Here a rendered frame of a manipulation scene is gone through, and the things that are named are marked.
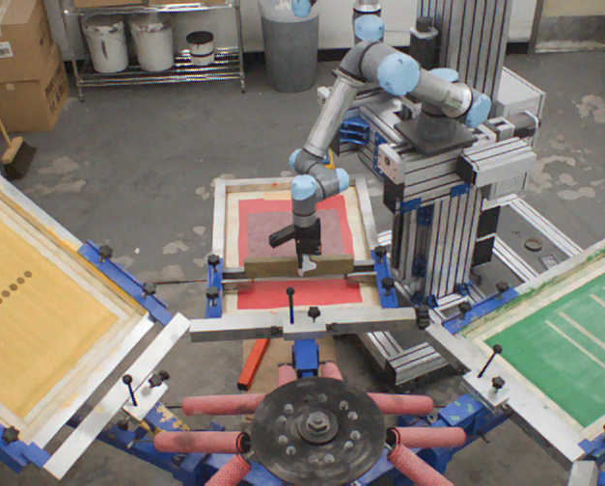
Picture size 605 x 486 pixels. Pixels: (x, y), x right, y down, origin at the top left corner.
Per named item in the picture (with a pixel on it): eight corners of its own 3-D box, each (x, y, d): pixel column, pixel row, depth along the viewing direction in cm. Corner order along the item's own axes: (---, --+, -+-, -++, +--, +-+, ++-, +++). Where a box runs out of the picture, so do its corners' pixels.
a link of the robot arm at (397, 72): (469, 85, 258) (370, 35, 219) (501, 102, 249) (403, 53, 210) (453, 117, 262) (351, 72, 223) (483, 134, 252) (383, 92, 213)
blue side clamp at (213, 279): (209, 271, 260) (207, 256, 256) (224, 270, 260) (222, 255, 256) (206, 334, 237) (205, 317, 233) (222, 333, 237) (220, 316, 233)
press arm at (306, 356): (293, 337, 228) (293, 325, 225) (314, 336, 229) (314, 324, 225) (297, 381, 215) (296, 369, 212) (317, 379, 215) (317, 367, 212)
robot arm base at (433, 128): (441, 116, 277) (443, 92, 271) (464, 135, 267) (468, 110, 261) (406, 125, 273) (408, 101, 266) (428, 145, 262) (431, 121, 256)
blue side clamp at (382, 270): (369, 262, 263) (370, 247, 258) (383, 261, 263) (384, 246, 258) (381, 323, 239) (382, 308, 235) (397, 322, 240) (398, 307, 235)
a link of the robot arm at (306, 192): (323, 180, 224) (299, 191, 220) (323, 210, 231) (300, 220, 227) (308, 169, 229) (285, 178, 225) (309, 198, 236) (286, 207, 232)
